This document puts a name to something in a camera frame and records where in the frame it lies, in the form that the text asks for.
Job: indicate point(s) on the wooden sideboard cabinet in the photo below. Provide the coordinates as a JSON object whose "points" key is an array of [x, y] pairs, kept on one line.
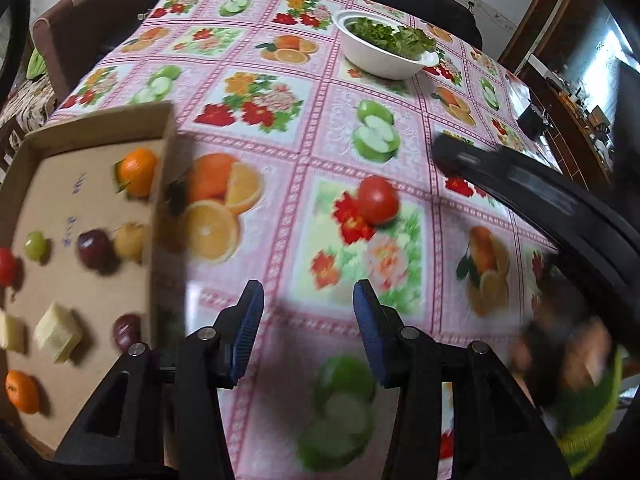
{"points": [[575, 130]]}

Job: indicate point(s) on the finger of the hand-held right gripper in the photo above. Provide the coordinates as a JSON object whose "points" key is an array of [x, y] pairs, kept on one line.
{"points": [[500, 175]]}

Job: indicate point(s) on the green grape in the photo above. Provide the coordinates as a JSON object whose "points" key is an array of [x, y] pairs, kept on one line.
{"points": [[36, 246]]}

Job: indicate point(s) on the white bowl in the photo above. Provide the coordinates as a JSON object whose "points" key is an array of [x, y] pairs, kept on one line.
{"points": [[380, 62]]}

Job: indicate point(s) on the person's right forearm green sleeve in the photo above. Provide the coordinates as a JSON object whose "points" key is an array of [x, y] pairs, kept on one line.
{"points": [[590, 425]]}

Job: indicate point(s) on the cardboard tray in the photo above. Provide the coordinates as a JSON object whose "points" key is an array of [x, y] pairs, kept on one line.
{"points": [[75, 200]]}

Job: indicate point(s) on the dark purple plum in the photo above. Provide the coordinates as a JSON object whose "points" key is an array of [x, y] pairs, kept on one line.
{"points": [[95, 250]]}

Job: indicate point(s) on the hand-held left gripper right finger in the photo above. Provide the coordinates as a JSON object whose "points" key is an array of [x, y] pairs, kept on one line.
{"points": [[372, 330]]}

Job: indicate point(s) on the chair with floral cushion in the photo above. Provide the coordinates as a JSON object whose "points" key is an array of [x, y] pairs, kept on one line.
{"points": [[25, 105]]}

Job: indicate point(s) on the green leafy vegetables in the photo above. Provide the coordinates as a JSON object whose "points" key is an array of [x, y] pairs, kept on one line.
{"points": [[400, 37]]}

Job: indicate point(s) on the red date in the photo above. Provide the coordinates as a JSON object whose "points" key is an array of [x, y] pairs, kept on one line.
{"points": [[126, 332]]}

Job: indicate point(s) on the white peeled banana piece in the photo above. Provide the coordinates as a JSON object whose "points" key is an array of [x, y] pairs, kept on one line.
{"points": [[11, 331]]}

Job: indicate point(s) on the orange with green leaf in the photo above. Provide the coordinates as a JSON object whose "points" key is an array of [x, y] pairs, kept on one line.
{"points": [[139, 172]]}

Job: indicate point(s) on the red lychee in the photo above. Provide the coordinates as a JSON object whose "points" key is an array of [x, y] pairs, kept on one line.
{"points": [[6, 267]]}

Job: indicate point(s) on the floral fruit print tablecloth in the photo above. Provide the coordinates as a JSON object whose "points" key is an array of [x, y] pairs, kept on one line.
{"points": [[310, 125]]}

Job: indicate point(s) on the red tomato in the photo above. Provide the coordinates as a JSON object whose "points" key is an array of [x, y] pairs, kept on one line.
{"points": [[378, 200]]}

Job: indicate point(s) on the person's right hand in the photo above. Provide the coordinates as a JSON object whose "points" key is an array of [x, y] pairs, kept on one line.
{"points": [[597, 350]]}

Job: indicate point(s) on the green cloth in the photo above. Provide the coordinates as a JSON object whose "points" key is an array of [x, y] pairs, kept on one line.
{"points": [[36, 62]]}

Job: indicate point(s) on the small yellow fruit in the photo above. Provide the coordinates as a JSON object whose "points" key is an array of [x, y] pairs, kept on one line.
{"points": [[131, 242]]}

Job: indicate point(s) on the plain orange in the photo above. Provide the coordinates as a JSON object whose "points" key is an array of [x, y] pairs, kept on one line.
{"points": [[22, 391]]}

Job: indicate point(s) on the brown armchair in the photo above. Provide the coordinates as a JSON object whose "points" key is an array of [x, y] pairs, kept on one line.
{"points": [[85, 25]]}

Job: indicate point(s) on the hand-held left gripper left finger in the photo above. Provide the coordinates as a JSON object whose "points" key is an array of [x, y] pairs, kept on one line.
{"points": [[247, 330]]}

